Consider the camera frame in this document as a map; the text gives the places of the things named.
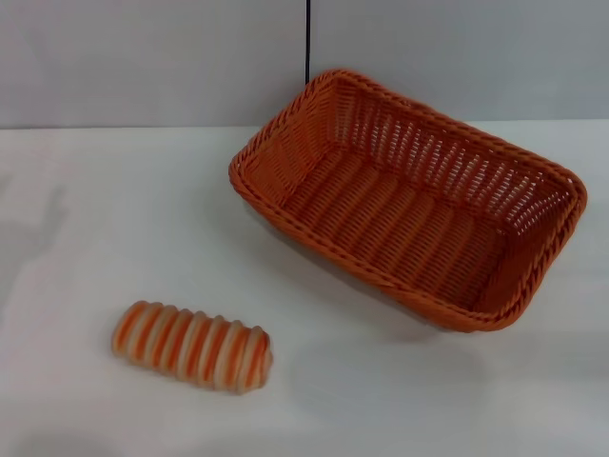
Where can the orange woven plastic basket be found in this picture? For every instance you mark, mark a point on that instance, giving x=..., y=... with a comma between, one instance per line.
x=380, y=228

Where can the black vertical wall strip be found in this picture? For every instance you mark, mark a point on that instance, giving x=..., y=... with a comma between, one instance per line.
x=306, y=38

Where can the orange white striped bread roll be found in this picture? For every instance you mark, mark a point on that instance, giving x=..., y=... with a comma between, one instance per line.
x=190, y=350

